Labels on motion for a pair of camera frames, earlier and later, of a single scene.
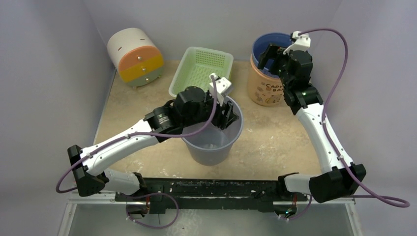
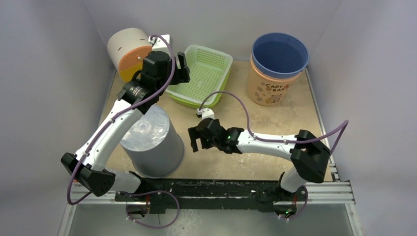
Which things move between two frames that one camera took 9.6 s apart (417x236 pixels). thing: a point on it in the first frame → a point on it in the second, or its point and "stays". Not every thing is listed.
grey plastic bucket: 213,146 → 155,146
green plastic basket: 196,65 stays
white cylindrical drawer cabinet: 137,58 stays
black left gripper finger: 229,116 → 182,74
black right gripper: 275,57 → 199,134
